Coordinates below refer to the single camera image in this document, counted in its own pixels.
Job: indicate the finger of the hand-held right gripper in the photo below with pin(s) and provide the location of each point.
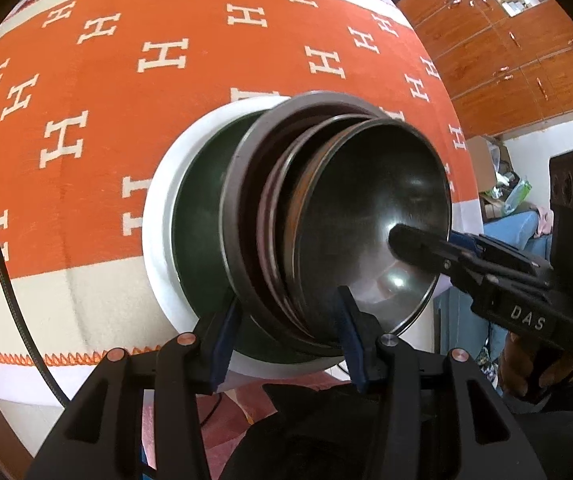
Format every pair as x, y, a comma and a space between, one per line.
416, 245
463, 245

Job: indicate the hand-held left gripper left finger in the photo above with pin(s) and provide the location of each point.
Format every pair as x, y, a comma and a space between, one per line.
224, 335

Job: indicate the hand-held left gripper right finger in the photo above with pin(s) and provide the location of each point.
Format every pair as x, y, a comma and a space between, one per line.
349, 330

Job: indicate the red steel-lined bowl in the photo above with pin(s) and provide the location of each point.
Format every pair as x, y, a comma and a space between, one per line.
366, 185

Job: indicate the large steel bowl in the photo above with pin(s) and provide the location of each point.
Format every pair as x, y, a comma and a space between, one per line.
236, 240

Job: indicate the green plate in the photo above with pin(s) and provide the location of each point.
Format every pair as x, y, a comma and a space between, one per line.
196, 210

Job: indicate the large white plate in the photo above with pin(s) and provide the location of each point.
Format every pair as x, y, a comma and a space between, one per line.
155, 220

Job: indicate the person's right hand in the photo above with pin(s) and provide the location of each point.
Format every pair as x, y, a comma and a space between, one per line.
513, 365

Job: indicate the blue printed cushion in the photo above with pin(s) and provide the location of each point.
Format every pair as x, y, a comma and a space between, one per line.
511, 235

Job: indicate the green plastic packet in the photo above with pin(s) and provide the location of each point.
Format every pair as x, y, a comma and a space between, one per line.
518, 192

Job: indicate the person's pink garment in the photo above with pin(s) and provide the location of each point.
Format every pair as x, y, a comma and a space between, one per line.
246, 410

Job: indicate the cardboard box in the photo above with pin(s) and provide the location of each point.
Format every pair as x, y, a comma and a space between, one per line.
478, 160

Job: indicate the person's black garment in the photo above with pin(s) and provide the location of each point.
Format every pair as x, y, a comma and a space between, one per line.
316, 430

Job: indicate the wooden wall cabinet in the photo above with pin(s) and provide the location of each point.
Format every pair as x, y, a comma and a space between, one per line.
516, 60

